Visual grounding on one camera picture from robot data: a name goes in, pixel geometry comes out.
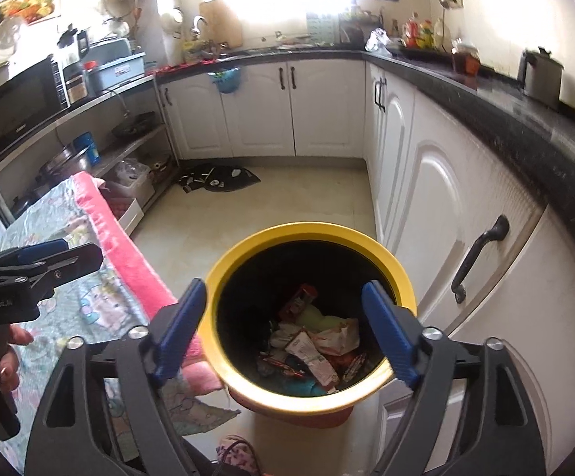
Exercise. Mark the metal shelf rack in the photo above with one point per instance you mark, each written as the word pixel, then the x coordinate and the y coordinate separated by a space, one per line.
pixel 118 96

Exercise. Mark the blue dish basin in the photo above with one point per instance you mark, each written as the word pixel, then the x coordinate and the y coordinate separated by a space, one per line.
pixel 116 69

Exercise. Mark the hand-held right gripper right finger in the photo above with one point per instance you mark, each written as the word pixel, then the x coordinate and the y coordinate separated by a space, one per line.
pixel 391 332

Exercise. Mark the clear plastic bag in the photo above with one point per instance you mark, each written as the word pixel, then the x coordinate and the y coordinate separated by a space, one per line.
pixel 377 39

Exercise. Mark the yellow rim trash bin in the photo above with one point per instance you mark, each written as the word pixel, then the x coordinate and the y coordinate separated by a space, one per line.
pixel 312 233

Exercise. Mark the red label bottle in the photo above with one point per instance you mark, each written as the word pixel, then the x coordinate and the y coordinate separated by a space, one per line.
pixel 415 32

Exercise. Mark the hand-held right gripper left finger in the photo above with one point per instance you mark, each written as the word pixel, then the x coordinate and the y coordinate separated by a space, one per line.
pixel 178 332

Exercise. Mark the red lidded jar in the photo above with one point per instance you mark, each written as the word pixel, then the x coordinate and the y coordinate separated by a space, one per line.
pixel 466 59

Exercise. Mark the framed fruit picture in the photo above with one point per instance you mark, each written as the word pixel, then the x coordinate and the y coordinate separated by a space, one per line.
pixel 27 5

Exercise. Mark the kitchen faucet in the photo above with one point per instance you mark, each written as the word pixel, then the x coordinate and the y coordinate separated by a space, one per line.
pixel 199 27

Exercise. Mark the dark jar with red cap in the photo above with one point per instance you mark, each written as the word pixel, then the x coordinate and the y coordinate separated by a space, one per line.
pixel 90 79

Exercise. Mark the clear plastic container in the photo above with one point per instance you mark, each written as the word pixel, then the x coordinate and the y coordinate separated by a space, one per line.
pixel 126 176

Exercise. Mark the cartoon printed tablecloth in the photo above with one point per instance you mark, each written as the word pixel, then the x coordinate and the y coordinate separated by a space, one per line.
pixel 44 218

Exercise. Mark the small white fan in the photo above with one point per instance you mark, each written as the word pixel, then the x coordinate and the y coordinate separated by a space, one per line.
pixel 7 32

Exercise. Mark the patterned slipper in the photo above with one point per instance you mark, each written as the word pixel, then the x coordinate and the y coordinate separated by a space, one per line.
pixel 237 456

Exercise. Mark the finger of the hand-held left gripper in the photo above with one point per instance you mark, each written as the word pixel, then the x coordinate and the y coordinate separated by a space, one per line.
pixel 69 263
pixel 34 253

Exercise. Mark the black microwave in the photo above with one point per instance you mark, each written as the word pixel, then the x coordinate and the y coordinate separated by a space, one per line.
pixel 19 104

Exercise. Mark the teal drawer organizer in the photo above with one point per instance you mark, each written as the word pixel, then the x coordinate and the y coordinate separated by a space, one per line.
pixel 322 22

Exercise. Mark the black electric kettle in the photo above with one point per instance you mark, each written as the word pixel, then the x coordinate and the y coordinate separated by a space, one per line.
pixel 73 44

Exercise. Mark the white bag with orange print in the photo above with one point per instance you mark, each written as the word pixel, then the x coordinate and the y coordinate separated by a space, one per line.
pixel 337 337

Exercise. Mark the person's left hand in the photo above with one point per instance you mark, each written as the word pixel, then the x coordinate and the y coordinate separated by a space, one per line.
pixel 9 372

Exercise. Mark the wooden cutting board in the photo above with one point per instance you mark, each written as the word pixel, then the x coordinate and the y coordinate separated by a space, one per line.
pixel 223 22

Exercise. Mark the blue hanging basket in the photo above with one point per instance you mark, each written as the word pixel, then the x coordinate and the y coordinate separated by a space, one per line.
pixel 225 82

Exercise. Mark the red mesh scrubber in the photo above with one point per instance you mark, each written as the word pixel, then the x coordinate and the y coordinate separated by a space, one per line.
pixel 349 367

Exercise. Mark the black wok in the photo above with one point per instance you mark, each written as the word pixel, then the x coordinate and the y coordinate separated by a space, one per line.
pixel 133 126

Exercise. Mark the white round wall holder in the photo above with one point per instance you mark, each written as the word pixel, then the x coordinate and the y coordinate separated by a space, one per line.
pixel 172 22

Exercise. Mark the black countertop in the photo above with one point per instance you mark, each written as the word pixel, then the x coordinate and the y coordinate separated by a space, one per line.
pixel 515 119

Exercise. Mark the steel kettle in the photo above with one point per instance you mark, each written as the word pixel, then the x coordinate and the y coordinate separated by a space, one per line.
pixel 540 79

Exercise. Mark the black floor mat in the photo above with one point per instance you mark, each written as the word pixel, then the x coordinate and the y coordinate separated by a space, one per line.
pixel 218 178

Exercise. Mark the white cardboard box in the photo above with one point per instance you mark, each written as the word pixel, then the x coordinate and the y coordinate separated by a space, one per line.
pixel 128 215

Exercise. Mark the white kitchen cabinets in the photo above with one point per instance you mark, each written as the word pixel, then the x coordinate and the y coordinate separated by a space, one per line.
pixel 441 198

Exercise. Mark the blue towel bundle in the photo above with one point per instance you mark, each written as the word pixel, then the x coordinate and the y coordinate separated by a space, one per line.
pixel 297 387

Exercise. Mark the steel cooking pot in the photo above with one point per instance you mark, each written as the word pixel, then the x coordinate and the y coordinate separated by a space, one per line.
pixel 66 163

